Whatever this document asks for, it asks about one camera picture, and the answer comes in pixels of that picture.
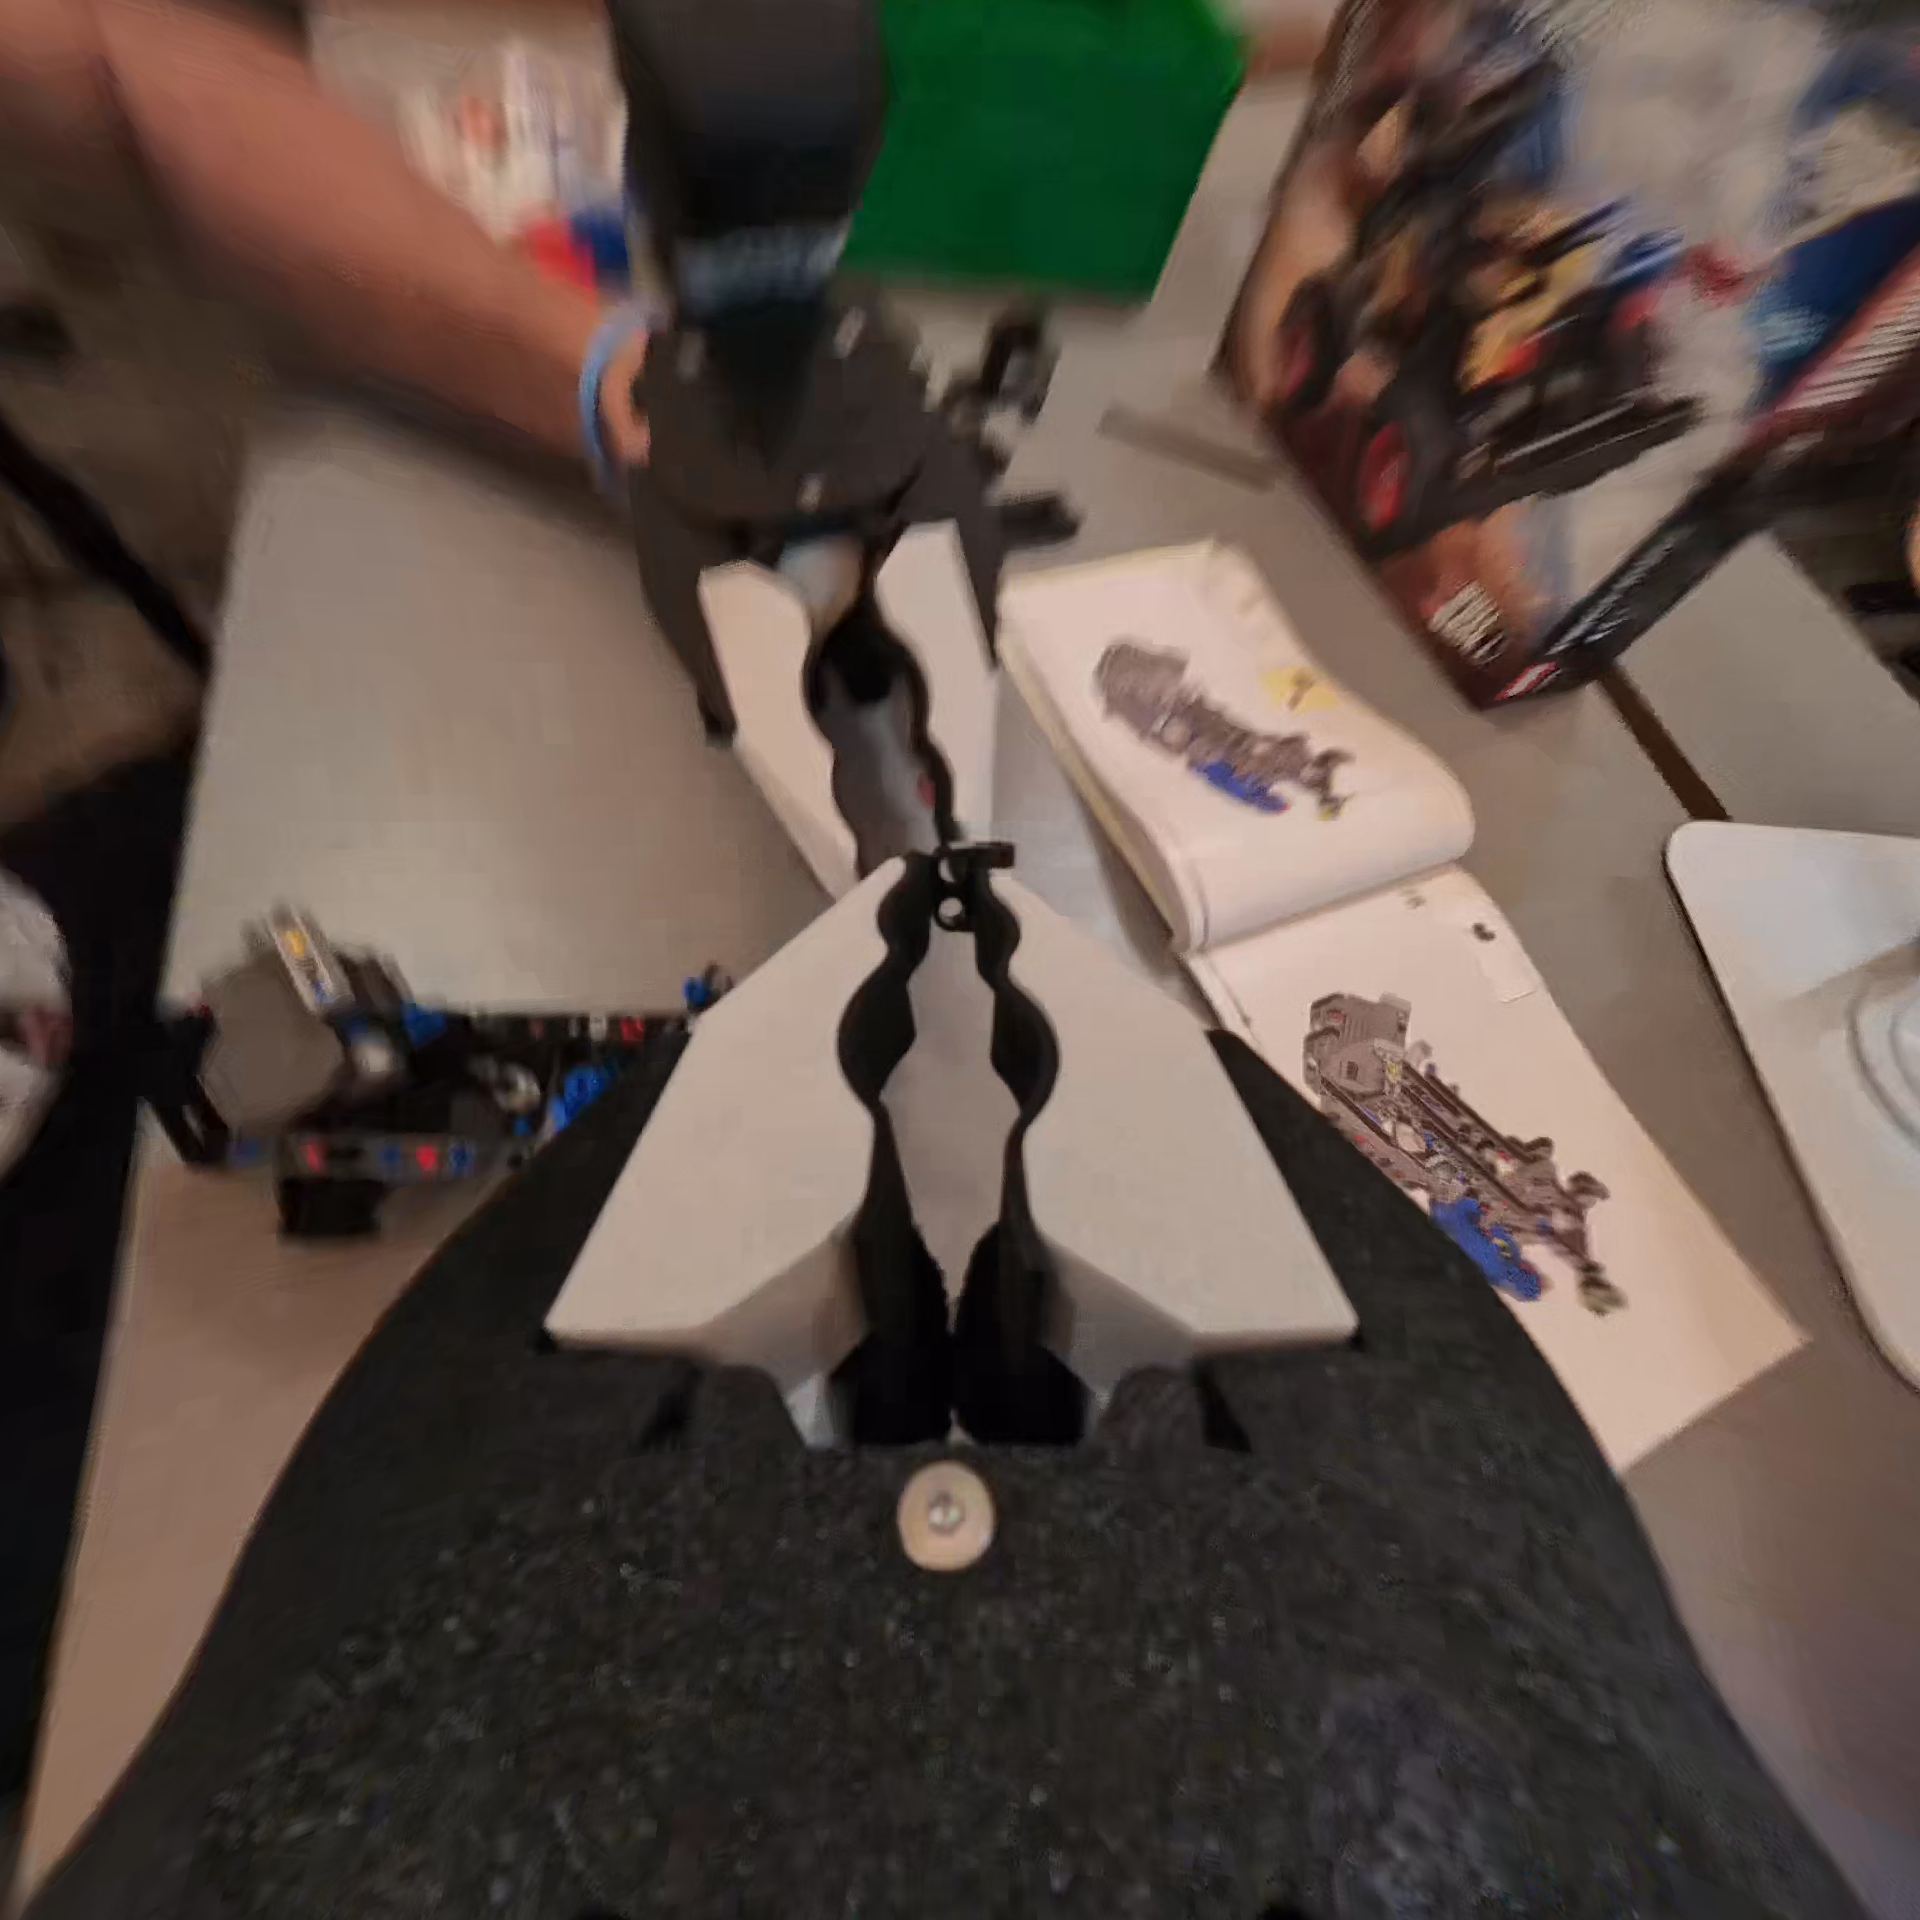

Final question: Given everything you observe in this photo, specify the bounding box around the black lanyard strap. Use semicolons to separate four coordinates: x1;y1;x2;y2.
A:
0;413;215;681

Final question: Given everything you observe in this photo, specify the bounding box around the person's white shirt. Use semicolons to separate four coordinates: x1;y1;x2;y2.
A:
0;866;74;1179

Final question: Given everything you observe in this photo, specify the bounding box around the partly built black lego model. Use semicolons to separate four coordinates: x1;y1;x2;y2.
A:
149;900;737;1242

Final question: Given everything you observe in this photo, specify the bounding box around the small black lego connector piece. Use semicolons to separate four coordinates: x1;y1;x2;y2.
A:
934;844;1019;931

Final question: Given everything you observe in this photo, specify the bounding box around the dark printed lego box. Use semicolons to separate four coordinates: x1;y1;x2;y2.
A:
1211;0;1920;710

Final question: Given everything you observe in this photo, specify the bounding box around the pile of black lego pieces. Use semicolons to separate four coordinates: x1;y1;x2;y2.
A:
934;305;1084;550

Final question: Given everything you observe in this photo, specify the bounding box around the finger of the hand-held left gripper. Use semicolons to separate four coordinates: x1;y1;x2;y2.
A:
855;522;998;887
696;558;902;898

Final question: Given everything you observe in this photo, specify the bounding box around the blue wristband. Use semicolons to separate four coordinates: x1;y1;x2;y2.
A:
576;306;656;490

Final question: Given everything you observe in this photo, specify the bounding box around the white tray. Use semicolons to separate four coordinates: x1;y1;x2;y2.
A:
1665;818;1920;1388

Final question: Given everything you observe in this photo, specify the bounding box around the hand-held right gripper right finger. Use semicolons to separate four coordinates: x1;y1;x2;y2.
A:
946;847;1358;1449

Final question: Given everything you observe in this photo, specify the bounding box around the green container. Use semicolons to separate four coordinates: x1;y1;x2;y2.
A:
839;0;1250;297

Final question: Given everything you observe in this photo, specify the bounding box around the person's left forearm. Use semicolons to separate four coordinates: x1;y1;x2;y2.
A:
0;0;647;469

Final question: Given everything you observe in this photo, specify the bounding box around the white lego instruction booklet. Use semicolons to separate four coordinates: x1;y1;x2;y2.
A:
993;537;1810;1479

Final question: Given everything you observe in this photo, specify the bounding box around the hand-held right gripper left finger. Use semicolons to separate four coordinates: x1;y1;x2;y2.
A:
543;852;960;1451

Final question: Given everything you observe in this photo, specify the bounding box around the white plastic bag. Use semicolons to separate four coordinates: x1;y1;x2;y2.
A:
306;0;631;295

